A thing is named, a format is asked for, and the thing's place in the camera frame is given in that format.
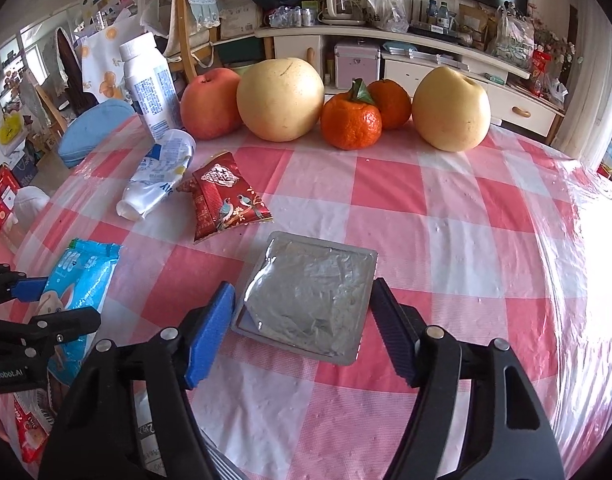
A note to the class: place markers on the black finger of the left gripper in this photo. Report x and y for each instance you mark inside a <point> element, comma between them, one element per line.
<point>43,332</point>

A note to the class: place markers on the yellow pear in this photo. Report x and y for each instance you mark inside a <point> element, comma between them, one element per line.
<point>451,111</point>
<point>280,100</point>

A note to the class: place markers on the white cushioned stool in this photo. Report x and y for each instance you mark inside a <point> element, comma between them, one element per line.
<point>28,204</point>

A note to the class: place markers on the yellow pear right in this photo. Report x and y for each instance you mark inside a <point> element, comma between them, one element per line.
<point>451,111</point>

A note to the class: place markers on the pink storage box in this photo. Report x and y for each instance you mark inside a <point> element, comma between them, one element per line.
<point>355,60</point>

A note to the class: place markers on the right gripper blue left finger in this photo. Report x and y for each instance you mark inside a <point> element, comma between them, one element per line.
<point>95,435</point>

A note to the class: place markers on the red patterned snack packet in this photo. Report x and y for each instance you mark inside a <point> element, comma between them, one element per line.
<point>222,197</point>

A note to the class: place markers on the orange tangerine behind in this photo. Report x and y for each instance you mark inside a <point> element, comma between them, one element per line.
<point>392,101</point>

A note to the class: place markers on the white plastic milk bottle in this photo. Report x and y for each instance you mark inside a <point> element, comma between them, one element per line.
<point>150,86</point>

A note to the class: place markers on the red white checkered tablecloth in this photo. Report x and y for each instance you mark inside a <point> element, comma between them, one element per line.
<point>509,240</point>

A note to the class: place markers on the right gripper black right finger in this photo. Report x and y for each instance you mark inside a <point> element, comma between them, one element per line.
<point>507,434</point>

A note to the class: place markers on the crushed white blue tube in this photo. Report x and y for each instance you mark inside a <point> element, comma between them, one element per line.
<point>157,175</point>

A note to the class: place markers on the light blue wipes packet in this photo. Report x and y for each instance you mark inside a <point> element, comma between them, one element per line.
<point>79,279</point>

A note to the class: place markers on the wooden chair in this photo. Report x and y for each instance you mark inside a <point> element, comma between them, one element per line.
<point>193,29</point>

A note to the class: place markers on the yellow pear left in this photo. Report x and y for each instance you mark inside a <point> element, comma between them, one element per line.
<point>280,100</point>

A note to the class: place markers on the red apple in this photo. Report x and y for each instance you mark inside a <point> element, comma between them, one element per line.
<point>208,105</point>

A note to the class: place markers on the orange tangerine with leaf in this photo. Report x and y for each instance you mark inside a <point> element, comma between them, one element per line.
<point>351,120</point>

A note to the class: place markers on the red foil wrapper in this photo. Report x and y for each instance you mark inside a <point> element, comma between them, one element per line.
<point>33,420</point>

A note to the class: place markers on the blue cushioned stool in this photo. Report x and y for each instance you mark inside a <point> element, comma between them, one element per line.
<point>88,130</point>

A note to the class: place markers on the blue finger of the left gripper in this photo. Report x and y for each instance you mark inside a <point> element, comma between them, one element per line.
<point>17,285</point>

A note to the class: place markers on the silver foil pouch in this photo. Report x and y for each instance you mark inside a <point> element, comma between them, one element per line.
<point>308,296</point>

